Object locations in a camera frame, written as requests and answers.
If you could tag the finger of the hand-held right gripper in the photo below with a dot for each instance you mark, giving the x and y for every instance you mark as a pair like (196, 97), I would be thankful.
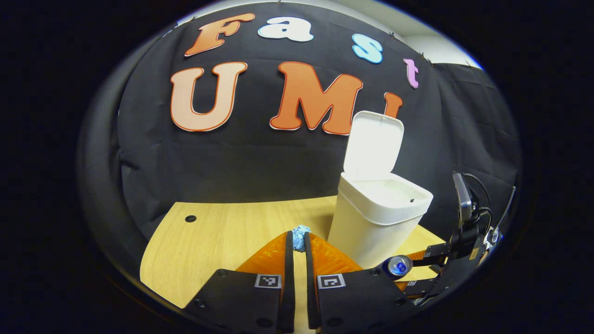
(420, 287)
(436, 253)

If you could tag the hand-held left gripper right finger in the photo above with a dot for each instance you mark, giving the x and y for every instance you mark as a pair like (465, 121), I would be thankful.
(310, 297)

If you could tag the white desktop garbage bin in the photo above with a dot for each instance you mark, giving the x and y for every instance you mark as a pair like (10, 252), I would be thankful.
(371, 222)

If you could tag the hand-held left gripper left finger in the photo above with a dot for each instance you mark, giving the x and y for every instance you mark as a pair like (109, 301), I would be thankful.
(288, 287)

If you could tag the wooden desktop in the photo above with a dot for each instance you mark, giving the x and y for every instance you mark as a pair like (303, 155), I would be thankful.
(222, 250)

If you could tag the black backdrop cloth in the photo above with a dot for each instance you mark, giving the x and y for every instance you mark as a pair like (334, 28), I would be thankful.
(232, 162)

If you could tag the silver pop can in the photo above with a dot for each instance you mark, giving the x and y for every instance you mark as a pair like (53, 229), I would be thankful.
(399, 266)

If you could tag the blue paper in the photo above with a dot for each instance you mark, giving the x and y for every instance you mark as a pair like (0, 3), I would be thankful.
(300, 236)

